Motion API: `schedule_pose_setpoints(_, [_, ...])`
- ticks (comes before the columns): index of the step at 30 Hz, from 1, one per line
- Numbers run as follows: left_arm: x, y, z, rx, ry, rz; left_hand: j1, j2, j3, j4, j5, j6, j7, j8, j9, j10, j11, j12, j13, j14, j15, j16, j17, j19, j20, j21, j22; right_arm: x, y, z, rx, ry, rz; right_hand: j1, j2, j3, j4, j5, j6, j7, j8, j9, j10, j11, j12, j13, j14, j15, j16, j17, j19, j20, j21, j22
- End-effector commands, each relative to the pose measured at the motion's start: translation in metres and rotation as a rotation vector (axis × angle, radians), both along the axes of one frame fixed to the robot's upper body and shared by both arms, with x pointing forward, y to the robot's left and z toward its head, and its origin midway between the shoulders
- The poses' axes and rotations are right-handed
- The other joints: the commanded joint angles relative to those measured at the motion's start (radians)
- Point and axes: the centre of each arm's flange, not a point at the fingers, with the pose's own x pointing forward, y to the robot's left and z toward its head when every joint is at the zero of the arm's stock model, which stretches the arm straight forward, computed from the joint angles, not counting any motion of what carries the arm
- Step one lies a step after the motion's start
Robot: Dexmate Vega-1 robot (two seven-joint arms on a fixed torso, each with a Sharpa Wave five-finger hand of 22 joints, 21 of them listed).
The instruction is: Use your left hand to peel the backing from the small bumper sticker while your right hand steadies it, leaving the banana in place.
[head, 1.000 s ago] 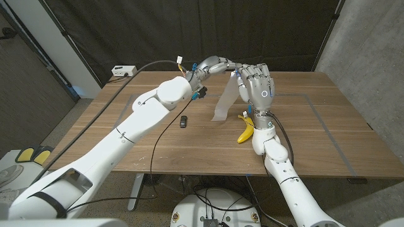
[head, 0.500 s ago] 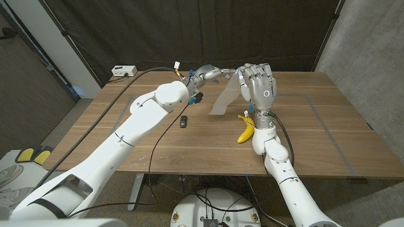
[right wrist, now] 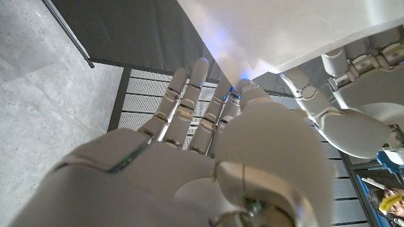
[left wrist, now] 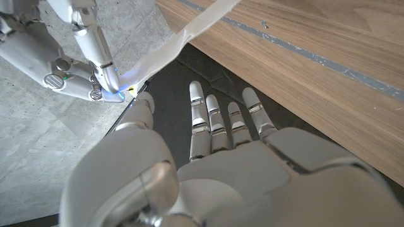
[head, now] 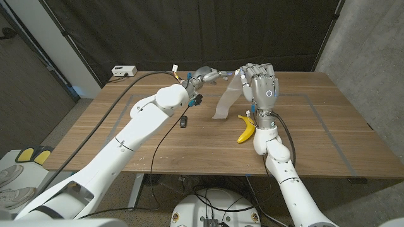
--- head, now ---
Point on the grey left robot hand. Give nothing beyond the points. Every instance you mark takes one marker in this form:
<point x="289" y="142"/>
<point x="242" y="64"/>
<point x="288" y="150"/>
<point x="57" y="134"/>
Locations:
<point x="202" y="79"/>

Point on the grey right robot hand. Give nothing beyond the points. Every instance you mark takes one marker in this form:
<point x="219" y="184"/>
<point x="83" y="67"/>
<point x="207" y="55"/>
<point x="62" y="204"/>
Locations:
<point x="265" y="89"/>

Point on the yellow new driver bumper sticker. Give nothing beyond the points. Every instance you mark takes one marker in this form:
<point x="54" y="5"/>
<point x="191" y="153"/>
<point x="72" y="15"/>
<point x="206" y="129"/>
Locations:
<point x="228" y="94"/>

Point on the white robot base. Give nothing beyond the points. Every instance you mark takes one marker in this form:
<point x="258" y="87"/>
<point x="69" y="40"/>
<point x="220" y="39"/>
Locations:
<point x="192" y="208"/>

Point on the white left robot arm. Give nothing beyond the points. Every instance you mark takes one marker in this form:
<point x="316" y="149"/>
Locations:
<point x="126" y="142"/>

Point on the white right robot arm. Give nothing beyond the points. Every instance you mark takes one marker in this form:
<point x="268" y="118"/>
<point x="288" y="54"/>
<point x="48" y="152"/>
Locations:
<point x="284" y="176"/>

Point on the yellow banana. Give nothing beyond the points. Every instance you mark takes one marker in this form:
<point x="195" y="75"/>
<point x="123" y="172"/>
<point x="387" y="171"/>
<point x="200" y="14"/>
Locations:
<point x="247" y="134"/>

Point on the black backdrop curtain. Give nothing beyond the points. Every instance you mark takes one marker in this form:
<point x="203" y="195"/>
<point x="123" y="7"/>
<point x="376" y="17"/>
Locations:
<point x="142" y="34"/>

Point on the blue and white connectors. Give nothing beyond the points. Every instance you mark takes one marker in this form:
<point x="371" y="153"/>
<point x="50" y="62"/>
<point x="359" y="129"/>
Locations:
<point x="266" y="167"/>

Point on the white power outlet box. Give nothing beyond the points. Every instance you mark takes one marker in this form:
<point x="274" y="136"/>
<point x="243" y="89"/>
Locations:
<point x="123" y="70"/>

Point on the black backdrop stand pole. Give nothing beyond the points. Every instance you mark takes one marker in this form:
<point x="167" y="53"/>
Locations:
<point x="65" y="33"/>
<point x="336" y="15"/>

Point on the grey table leg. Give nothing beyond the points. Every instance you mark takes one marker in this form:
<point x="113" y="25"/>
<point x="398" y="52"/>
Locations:
<point x="135" y="192"/>

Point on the yellow black foot pedal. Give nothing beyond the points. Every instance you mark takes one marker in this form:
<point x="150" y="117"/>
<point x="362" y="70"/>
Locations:
<point x="26" y="154"/>
<point x="42" y="156"/>

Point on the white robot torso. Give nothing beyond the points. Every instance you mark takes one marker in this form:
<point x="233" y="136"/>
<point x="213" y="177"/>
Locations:
<point x="63" y="223"/>

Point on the white floor platform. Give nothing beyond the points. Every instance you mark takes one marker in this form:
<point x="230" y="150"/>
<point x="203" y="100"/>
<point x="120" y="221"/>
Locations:
<point x="8" y="159"/>

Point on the grey white sneaker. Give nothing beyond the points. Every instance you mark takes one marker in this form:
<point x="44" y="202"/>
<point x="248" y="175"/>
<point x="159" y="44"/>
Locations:
<point x="11" y="173"/>
<point x="15" y="197"/>

